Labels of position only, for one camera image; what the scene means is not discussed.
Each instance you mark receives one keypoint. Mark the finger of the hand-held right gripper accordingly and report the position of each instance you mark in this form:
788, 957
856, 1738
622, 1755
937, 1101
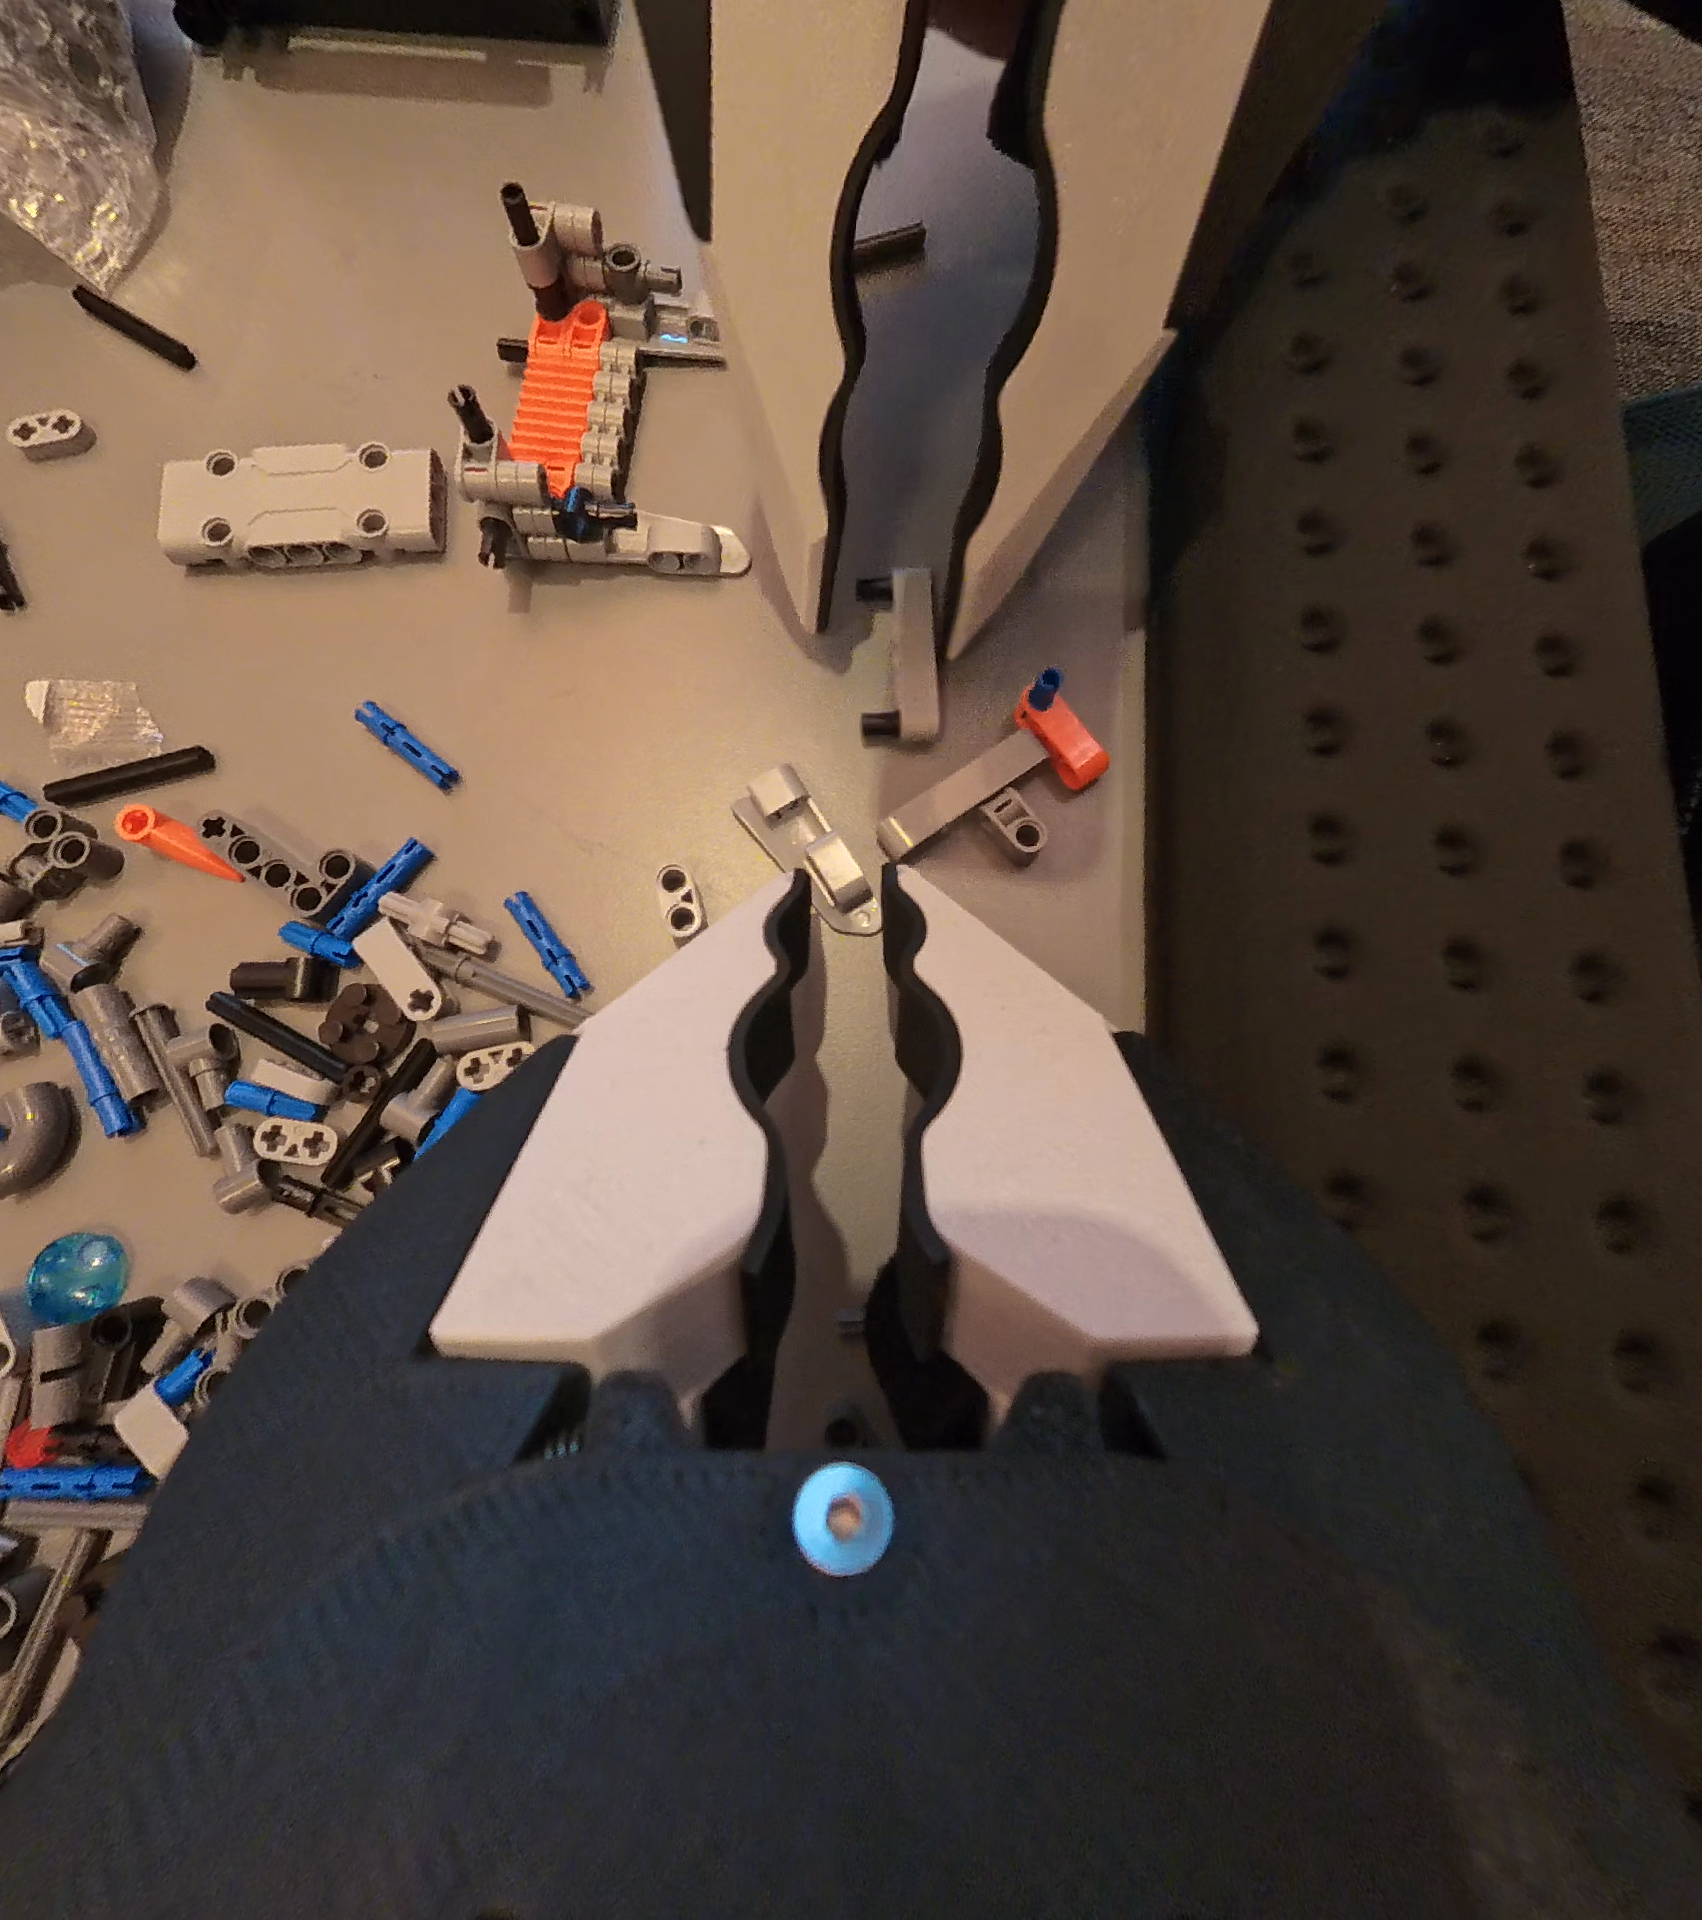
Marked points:
777, 228
1133, 228

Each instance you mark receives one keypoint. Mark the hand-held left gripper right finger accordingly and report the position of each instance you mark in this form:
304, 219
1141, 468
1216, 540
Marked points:
1091, 1201

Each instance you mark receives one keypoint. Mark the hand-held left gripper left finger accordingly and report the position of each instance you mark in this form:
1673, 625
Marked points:
595, 1201

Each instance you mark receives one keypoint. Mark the orange grey toy brick assembly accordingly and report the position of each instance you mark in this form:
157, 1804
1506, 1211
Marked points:
565, 405

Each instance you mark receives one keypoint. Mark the light grey curved panel brick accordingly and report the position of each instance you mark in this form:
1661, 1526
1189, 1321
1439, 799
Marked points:
789, 809

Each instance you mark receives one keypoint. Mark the grey brick arm with pins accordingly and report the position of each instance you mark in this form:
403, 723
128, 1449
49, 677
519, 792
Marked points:
916, 660

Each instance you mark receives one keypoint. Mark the grey desk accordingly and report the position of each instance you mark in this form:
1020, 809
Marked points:
342, 660

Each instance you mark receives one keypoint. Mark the small grey two-hole connector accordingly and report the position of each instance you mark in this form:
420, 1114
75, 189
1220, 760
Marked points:
676, 897

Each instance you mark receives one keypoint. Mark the dark grey flat brick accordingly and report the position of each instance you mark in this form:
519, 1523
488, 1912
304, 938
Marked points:
943, 802

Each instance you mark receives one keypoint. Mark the small orange blue brick piece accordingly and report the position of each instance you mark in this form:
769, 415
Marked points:
1071, 745

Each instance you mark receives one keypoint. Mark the pile of loose brick parts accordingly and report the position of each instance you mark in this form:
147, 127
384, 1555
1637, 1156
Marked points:
117, 1052

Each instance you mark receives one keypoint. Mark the grey flat motor brick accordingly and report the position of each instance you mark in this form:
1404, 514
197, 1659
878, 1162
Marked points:
296, 501

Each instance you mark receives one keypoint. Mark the black brick axle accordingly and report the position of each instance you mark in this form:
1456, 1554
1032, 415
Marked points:
128, 772
132, 328

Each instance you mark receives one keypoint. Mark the clear plastic scrap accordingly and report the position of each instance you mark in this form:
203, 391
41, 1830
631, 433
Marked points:
97, 713

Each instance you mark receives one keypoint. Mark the grey two-hole brick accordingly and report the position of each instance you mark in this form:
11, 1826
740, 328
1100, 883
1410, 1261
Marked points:
52, 433

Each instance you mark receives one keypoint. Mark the bubble wrap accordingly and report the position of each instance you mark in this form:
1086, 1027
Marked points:
11, 108

